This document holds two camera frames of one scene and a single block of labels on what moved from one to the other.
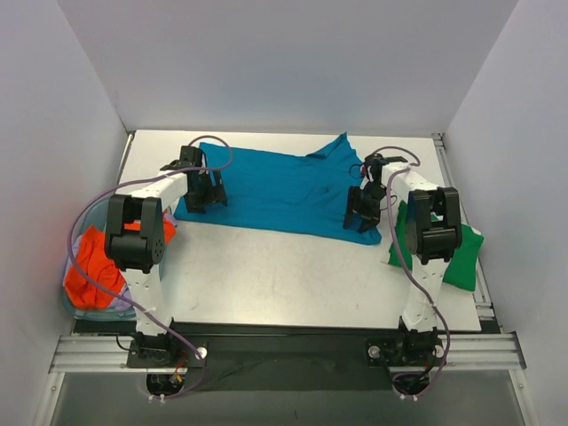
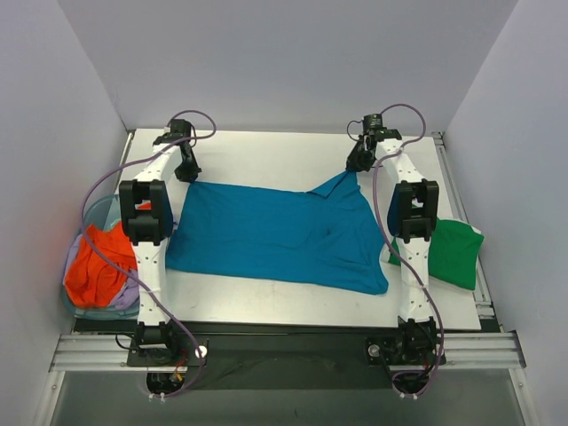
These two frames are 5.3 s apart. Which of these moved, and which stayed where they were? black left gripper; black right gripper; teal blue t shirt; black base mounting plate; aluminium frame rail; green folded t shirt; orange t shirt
Moved: teal blue t shirt; black right gripper; black left gripper
Stayed: aluminium frame rail; black base mounting plate; green folded t shirt; orange t shirt
